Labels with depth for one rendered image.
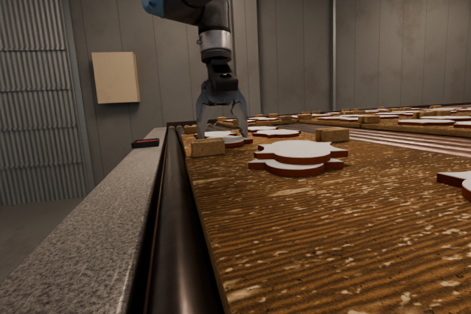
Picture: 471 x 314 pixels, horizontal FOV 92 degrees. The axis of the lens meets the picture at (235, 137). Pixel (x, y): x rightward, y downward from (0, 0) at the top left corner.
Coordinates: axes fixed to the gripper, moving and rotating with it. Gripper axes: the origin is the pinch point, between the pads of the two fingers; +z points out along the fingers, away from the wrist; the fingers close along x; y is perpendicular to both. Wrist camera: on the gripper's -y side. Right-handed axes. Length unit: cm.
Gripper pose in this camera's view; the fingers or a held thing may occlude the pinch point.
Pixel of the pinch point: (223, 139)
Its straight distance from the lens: 52.9
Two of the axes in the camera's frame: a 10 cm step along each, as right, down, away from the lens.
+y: -2.5, -0.6, 9.7
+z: 0.7, 9.9, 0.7
